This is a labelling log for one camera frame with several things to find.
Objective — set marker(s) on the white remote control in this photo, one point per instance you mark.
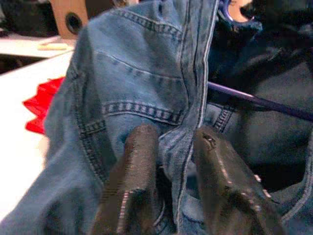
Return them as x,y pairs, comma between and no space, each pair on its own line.
52,46

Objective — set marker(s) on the blue denim shorts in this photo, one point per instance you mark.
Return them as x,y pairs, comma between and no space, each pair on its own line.
137,73

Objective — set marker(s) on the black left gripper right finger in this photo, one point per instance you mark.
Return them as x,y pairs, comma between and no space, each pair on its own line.
227,183

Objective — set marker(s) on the red garment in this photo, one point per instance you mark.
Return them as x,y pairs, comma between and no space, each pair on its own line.
41,107

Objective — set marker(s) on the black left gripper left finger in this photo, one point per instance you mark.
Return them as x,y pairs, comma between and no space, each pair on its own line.
137,171

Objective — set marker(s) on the blue plastic hanger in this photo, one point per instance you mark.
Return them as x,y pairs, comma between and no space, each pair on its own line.
269,102

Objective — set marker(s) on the wooden speaker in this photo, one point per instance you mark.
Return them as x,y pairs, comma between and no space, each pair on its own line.
58,14

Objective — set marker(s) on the white desk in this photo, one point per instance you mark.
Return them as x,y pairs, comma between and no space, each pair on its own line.
19,45

